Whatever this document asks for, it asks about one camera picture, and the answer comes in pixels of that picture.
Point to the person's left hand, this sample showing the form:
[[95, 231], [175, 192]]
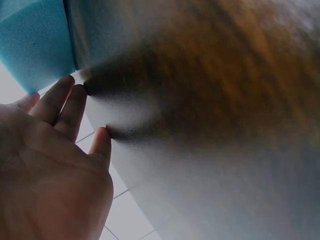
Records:
[[50, 180]]

